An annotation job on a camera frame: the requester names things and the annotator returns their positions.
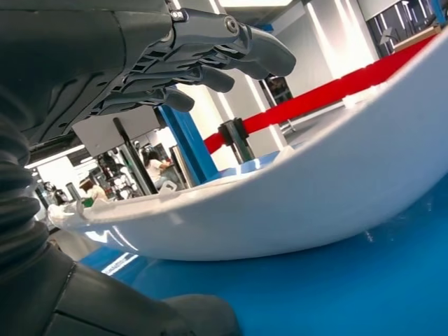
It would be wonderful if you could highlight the chrome stanchion post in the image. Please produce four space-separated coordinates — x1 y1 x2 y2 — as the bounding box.
170 145 197 190
217 118 256 164

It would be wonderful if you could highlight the person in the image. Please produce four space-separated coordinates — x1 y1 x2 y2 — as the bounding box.
78 178 109 205
142 148 173 189

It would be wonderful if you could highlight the red barrier belt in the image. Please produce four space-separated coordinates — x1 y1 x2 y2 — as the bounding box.
204 34 438 155

